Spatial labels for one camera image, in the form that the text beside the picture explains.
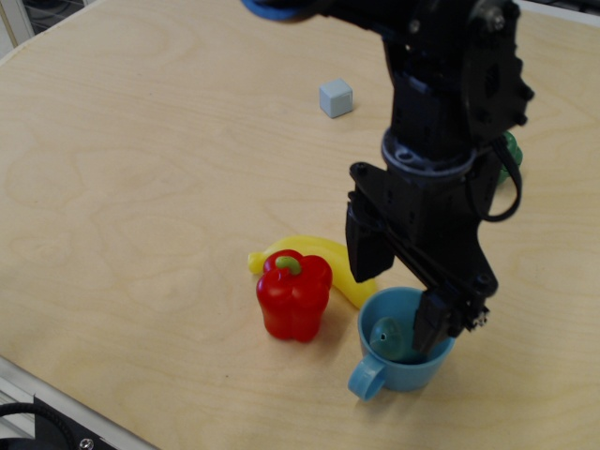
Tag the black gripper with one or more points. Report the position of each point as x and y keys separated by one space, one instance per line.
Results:
x=431 y=225

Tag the blue cup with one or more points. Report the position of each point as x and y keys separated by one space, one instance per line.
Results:
x=373 y=373

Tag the light blue cube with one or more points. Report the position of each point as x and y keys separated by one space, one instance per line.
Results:
x=336 y=98

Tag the red toy bell pepper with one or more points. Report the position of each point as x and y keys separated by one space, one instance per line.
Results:
x=293 y=293

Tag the aluminium table frame rail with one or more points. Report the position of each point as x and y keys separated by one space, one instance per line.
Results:
x=74 y=425

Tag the green toy cucumber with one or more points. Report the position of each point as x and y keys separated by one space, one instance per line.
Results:
x=390 y=338

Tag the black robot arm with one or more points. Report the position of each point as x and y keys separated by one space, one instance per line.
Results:
x=457 y=91

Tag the green toy bell pepper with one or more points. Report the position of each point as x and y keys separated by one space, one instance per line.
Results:
x=511 y=157

